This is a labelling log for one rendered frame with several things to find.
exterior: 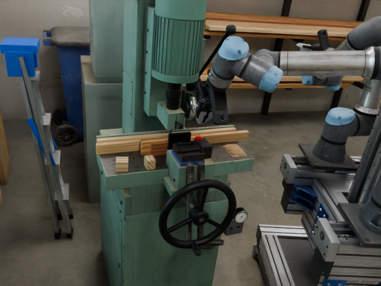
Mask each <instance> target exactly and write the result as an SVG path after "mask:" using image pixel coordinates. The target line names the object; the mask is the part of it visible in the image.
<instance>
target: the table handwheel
mask: <svg viewBox="0 0 381 286"><path fill-rule="evenodd" d="M202 188H203V189H204V190H203V193H202V197H201V201H200V204H199V205H198V204H197V202H196V201H195V199H194V197H193V201H192V202H190V203H189V204H188V208H189V210H190V211H189V218H187V219H185V220H184V221H182V222H180V223H178V224H176V225H174V226H172V227H170V228H167V219H168V215H169V213H170V211H171V209H172V208H173V207H174V205H175V204H176V203H177V202H178V201H179V200H180V199H181V198H183V200H184V201H185V203H186V195H187V194H189V193H191V192H193V191H195V190H199V189H202ZM209 188H216V189H218V190H221V191H222V192H223V193H224V194H225V195H226V196H227V198H228V211H227V215H226V217H225V219H224V220H223V221H222V223H221V224H219V223H217V222H215V221H213V220H212V219H210V218H209V214H208V213H207V211H206V210H205V208H204V204H205V200H206V196H207V194H208V190H209ZM235 212H236V197H235V194H234V192H233V191H232V189H231V188H230V187H229V186H228V185H226V184H225V183H223V182H220V181H218V180H212V179H204V180H198V181H195V182H192V183H189V184H187V185H186V186H184V187H182V188H181V189H179V190H177V191H176V192H175V193H174V194H173V195H172V196H171V197H170V198H169V199H168V200H167V202H166V203H165V205H164V207H163V208H162V211H161V213H160V216H159V231H160V233H161V235H162V237H163V239H164V240H165V241H166V242H167V243H169V244H170V245H172V246H174V247H177V248H181V249H192V246H191V242H193V241H194V242H195V243H196V244H197V246H198V247H200V246H203V245H206V244H208V243H210V242H211V241H213V240H215V239H216V238H218V237H219V236H220V235H221V234H222V233H223V232H224V231H225V230H226V229H227V228H228V226H229V225H230V224H231V222H232V220H233V218H234V216H235ZM190 222H193V223H194V224H195V225H197V226H200V225H203V224H205V223H206V222H207V223H210V224H212V225H214V226H215V227H217V228H216V229H215V230H214V231H213V232H211V233H210V234H208V235H206V236H204V237H202V238H199V239H195V240H192V241H182V240H179V239H176V238H174V237H173V236H172V235H171V234H170V233H171V232H173V231H175V230H176V229H178V228H180V227H182V226H184V225H186V224H188V223H190Z"/></svg>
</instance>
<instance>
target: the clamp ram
mask: <svg viewBox="0 0 381 286"><path fill-rule="evenodd" d="M190 141H191V133H190V132H180V133H169V134H168V145H167V150H172V148H173V144H174V143H176V142H177V143H180V142H190Z"/></svg>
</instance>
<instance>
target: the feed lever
mask: <svg viewBox="0 0 381 286"><path fill-rule="evenodd" d="M235 32H236V27H235V25H233V24H229V25H227V27H226V34H225V35H224V37H223V38H222V40H221V41H220V42H219V44H218V45H217V47H216V48H215V50H214V51H213V53H212V54H211V56H210V57H209V58H208V60H207V61H206V63H205V64H204V66H203V67H202V69H201V70H200V72H199V78H198V80H197V81H195V82H192V83H186V88H187V90H189V91H191V90H195V88H196V86H197V83H198V82H201V78H200V76H201V75H202V73H203V72H204V70H205V69H206V68H207V66H208V65H209V64H210V62H211V60H212V59H213V58H214V56H215V55H216V54H217V52H218V51H219V49H220V47H221V46H222V44H223V42H224V40H225V39H226V38H228V37H229V35H233V34H234V33H235Z"/></svg>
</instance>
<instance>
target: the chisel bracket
mask: <svg viewBox="0 0 381 286"><path fill-rule="evenodd" d="M166 102H167V101H166V100H159V101H158V104H157V113H156V116H157V117H158V119H159V120H160V121H161V123H162V124H163V125H164V127H165V128H166V130H175V129H180V128H179V127H178V125H177V124H176V123H175V121H178V122H179V123H180V124H183V128H184V118H185V112H184V111H183V110H182V109H181V108H180V107H179V109H177V110H171V109H168V108H167V107H166ZM183 128H182V129H183Z"/></svg>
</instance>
